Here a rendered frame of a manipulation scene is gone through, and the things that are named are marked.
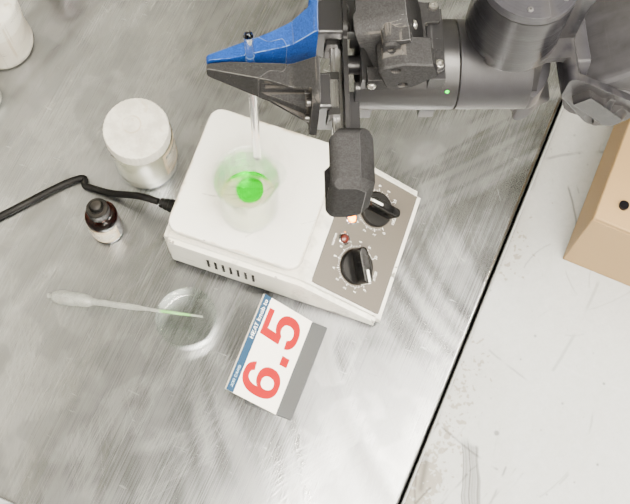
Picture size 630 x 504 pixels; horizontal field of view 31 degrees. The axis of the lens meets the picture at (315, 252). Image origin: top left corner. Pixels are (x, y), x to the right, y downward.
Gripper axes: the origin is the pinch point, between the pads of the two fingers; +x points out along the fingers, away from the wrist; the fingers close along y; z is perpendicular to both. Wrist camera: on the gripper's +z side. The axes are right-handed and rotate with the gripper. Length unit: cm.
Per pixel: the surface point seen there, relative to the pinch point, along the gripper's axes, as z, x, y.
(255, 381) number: -33.0, 0.7, 13.9
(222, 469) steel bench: -35.7, 3.6, 21.1
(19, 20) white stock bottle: -30.6, 22.0, -19.9
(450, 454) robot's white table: -35.0, -16.3, 20.3
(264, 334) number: -32.3, -0.2, 9.9
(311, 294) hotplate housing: -30.3, -4.3, 6.9
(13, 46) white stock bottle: -32.8, 22.9, -18.4
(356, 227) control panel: -29.8, -8.4, 1.0
